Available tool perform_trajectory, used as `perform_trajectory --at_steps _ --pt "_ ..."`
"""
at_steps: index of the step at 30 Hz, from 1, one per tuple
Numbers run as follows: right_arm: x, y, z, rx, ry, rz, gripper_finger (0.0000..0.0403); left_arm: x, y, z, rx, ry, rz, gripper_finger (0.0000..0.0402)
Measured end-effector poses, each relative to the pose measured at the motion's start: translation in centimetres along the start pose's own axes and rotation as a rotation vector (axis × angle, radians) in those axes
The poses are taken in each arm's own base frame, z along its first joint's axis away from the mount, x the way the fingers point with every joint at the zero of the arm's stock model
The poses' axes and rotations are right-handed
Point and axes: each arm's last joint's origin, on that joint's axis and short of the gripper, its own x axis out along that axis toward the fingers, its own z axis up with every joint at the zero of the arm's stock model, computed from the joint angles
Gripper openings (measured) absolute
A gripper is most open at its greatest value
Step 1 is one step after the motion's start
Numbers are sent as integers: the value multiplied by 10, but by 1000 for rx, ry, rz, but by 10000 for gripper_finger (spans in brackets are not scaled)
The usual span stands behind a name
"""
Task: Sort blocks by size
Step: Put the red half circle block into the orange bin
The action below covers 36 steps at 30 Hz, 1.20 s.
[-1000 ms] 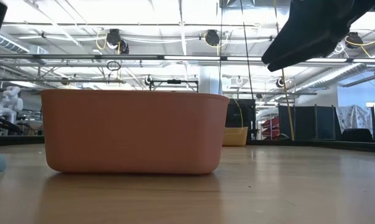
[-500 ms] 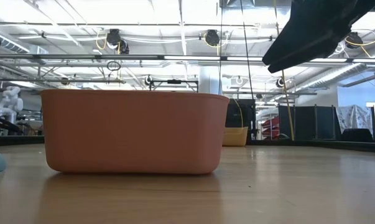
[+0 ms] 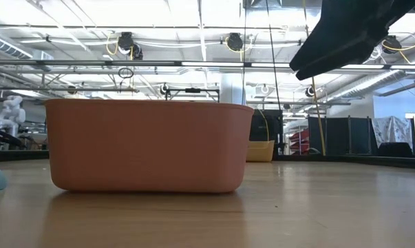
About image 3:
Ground black aluminium table frame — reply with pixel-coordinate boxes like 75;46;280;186
0;148;415;170

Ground thin black hanging cable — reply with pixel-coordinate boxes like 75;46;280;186
242;0;247;106

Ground white printed cloth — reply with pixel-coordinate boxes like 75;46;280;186
371;116;415;149

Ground orange plastic bin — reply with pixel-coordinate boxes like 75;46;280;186
43;99;255;194

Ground red shelf unit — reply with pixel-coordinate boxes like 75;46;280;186
288;129;310;154

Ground black hanging cable with loop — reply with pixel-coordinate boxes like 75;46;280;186
264;0;284;154

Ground yellow plastic bin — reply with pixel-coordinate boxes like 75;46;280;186
245;139;275;163

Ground black covered object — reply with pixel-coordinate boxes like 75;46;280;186
377;141;415;158

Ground yellow hanging cable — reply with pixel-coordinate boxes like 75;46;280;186
302;0;327;156

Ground black ceiling cable reel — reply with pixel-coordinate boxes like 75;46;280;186
117;31;145;61
225;32;244;53
381;34;403;55

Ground black folding partition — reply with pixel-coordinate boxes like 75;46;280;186
308;115;379;156

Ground black overhead rig frame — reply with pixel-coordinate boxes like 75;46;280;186
164;87;220;103

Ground black computer tower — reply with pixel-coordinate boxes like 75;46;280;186
250;109;284;156

